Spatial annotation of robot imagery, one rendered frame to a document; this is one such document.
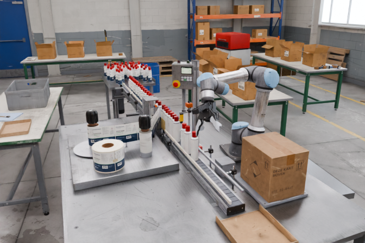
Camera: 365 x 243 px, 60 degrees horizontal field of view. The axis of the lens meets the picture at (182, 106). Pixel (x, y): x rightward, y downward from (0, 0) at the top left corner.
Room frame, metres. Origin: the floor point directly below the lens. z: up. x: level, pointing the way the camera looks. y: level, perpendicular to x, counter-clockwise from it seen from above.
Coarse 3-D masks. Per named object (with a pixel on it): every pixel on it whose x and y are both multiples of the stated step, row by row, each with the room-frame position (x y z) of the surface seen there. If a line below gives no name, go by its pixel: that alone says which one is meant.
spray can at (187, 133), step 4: (188, 128) 2.02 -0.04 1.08; (184, 132) 2.03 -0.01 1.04; (188, 132) 2.02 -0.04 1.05; (184, 136) 2.03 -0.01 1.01; (188, 136) 2.01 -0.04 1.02; (184, 140) 2.03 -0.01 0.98; (188, 140) 2.01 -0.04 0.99; (184, 144) 2.03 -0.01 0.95; (188, 144) 2.01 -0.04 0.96; (184, 148) 2.03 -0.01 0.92; (188, 148) 2.01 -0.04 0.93; (188, 152) 2.01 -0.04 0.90
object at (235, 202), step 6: (174, 144) 2.18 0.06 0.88; (180, 144) 2.18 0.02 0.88; (180, 150) 2.08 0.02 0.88; (198, 162) 1.89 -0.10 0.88; (204, 168) 1.81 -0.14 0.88; (210, 174) 1.74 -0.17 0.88; (216, 180) 1.67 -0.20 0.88; (210, 186) 1.61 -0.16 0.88; (222, 186) 1.60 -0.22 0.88; (216, 192) 1.54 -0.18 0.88; (228, 192) 1.54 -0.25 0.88; (222, 198) 1.48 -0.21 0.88; (234, 198) 1.48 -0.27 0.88; (228, 204) 1.42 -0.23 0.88; (234, 204) 1.42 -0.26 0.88; (240, 204) 1.42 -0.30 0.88
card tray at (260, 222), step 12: (216, 216) 1.34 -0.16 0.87; (240, 216) 1.38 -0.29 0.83; (252, 216) 1.38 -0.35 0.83; (264, 216) 1.38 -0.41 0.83; (228, 228) 1.29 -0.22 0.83; (240, 228) 1.29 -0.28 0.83; (252, 228) 1.29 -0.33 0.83; (264, 228) 1.29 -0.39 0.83; (276, 228) 1.29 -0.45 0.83; (240, 240) 1.21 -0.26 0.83; (252, 240) 1.21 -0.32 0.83; (264, 240) 1.21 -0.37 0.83; (276, 240) 1.21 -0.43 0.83; (288, 240) 1.21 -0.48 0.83
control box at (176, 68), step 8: (176, 64) 2.29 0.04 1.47; (184, 64) 2.27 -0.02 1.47; (192, 64) 2.26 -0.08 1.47; (176, 72) 2.28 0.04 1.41; (192, 72) 2.25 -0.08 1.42; (176, 80) 2.28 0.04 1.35; (192, 80) 2.25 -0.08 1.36; (176, 88) 2.29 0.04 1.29; (184, 88) 2.27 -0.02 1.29; (192, 88) 2.25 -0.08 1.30
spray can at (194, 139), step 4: (192, 132) 1.92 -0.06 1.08; (192, 136) 1.92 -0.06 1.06; (196, 136) 1.92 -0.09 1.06; (192, 140) 1.91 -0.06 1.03; (196, 140) 1.91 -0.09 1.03; (192, 144) 1.91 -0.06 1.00; (196, 144) 1.91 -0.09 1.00; (192, 148) 1.91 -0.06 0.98; (196, 148) 1.91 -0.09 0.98; (192, 152) 1.91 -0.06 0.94; (196, 152) 1.91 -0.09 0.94; (192, 156) 1.91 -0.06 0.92; (196, 156) 1.91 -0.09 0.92; (196, 160) 1.91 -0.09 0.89
